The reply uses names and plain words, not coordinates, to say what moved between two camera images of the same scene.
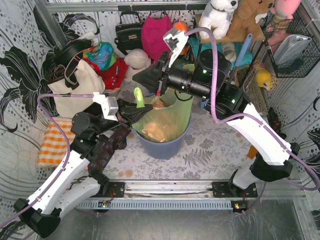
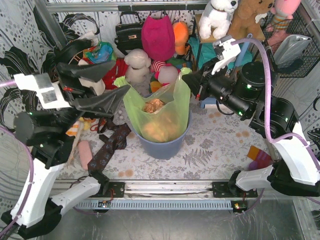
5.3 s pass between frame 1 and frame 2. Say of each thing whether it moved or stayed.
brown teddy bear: stayed
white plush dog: stayed
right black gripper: moved
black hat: stayed
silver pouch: stayed
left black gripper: moved
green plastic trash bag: moved
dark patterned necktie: stayed
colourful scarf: stayed
